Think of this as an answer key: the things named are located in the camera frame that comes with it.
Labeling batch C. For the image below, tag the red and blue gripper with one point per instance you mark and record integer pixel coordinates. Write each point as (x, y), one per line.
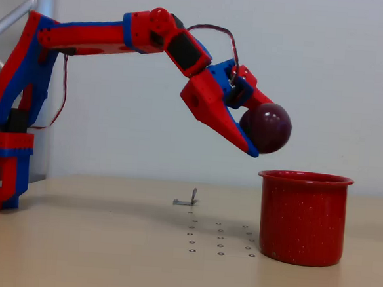
(211, 99)

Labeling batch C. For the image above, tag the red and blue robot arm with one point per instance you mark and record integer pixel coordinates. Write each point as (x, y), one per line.
(87, 36)

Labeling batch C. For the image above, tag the small grey metal bracket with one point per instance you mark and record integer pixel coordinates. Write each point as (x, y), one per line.
(184, 202)

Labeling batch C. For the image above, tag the red speckled enamel cup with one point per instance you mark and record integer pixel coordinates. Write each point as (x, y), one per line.
(302, 223)

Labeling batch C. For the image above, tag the dark purple plum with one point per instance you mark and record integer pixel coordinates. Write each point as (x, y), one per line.
(268, 129)

